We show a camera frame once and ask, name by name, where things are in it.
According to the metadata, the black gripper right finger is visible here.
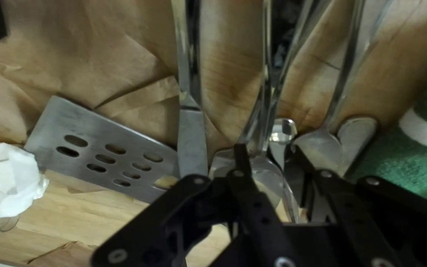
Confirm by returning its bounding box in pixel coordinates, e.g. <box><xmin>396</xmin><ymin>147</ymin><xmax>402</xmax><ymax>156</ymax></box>
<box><xmin>286</xmin><ymin>146</ymin><xmax>427</xmax><ymax>267</ymax></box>

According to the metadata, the crumpled white tissue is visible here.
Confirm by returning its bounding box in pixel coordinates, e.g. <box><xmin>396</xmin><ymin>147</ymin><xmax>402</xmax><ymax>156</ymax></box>
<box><xmin>0</xmin><ymin>140</ymin><xmax>50</xmax><ymax>220</ymax></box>

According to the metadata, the green white striped towel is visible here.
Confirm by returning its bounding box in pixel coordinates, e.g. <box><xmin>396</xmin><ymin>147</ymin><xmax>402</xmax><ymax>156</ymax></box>
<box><xmin>345</xmin><ymin>60</ymin><xmax>427</xmax><ymax>205</ymax></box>

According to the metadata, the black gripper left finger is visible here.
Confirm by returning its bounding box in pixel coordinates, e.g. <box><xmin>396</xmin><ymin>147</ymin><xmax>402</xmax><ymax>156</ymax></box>
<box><xmin>90</xmin><ymin>143</ymin><xmax>295</xmax><ymax>267</ymax></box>

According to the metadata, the metal spoon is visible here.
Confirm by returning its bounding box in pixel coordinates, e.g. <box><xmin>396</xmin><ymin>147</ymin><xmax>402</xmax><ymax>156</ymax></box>
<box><xmin>207</xmin><ymin>0</ymin><xmax>299</xmax><ymax>226</ymax></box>

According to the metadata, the slotted metal spatula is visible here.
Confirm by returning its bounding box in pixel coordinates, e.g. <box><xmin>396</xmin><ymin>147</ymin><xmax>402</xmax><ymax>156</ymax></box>
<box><xmin>22</xmin><ymin>94</ymin><xmax>181</xmax><ymax>205</ymax></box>

